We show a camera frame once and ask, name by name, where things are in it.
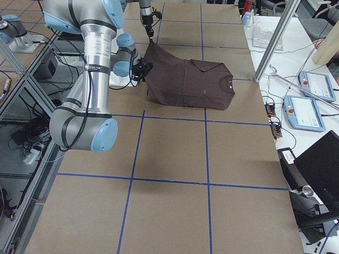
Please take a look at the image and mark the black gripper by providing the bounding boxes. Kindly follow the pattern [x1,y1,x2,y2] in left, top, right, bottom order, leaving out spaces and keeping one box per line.
[132,58,153,79]
[145,23,154,43]

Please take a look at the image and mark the dark brown t-shirt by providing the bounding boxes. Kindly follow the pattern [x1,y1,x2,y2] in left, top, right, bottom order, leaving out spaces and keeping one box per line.
[145,42,235,110]

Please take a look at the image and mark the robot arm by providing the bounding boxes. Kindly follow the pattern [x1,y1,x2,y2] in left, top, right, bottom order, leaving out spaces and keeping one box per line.
[138,0,154,42]
[43,1,153,152]

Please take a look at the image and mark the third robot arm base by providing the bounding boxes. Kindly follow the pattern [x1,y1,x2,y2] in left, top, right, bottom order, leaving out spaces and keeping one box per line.
[1,14,48,53]

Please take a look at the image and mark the red cylinder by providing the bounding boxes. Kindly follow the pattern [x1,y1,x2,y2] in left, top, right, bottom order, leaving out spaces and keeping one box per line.
[244,0,253,13]

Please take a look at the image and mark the clear plastic bag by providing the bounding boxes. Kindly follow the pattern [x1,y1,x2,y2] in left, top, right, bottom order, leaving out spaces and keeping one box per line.
[252,26,275,49]

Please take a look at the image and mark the black power strip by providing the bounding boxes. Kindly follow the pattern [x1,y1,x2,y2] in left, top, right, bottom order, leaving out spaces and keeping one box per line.
[264,103,282,140]

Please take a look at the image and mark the reacher grabber stick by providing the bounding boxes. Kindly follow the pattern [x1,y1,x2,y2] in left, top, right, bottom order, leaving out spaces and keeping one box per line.
[269,64,339,111]

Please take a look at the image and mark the near blue teach pendant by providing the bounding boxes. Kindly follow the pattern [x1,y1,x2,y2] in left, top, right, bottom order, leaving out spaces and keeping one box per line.
[283,95,326,132]

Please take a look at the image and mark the blue teach pendant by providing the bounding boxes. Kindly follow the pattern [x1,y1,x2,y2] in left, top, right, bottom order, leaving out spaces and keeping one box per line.
[299,71,336,102]
[283,95,326,132]

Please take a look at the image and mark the far blue teach pendant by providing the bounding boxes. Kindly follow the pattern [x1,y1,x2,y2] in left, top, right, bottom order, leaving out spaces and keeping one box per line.
[299,71,336,102]

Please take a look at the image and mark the black laptop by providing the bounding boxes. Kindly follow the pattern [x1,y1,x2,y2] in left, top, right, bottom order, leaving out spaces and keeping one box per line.
[294,130,338,211]

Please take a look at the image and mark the black braided right cable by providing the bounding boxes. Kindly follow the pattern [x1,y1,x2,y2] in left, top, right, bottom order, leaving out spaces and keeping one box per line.
[108,52,141,90]

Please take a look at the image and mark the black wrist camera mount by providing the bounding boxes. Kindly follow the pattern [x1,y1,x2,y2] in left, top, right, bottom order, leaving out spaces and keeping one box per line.
[153,10,163,20]

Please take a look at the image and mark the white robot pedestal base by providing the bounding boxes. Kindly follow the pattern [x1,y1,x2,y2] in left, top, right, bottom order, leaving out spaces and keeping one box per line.
[109,72,138,88]

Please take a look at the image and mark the aluminium frame rail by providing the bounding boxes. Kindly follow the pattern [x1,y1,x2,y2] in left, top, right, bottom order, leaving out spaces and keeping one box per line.
[1,25,78,253]

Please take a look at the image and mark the aluminium frame post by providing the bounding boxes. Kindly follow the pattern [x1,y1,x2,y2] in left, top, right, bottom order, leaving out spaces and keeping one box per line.
[254,0,301,82]

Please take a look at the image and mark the wooden post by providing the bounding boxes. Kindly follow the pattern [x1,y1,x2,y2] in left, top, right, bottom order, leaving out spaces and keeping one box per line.
[312,22,338,65]

